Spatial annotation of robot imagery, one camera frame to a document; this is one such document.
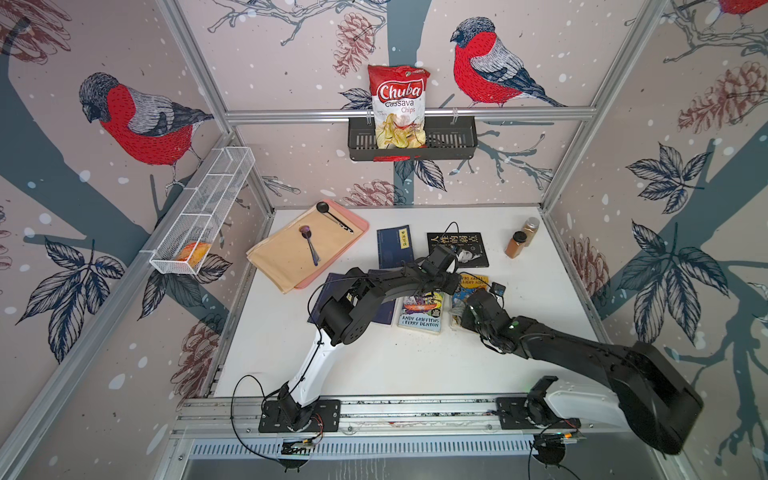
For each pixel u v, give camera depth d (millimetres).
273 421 718
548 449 702
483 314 680
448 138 1067
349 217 1183
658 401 412
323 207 1209
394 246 1076
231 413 744
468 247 1067
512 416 727
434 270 777
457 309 845
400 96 817
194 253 646
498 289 772
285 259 1041
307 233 1118
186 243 708
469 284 959
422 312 899
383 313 898
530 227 1025
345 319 550
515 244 1007
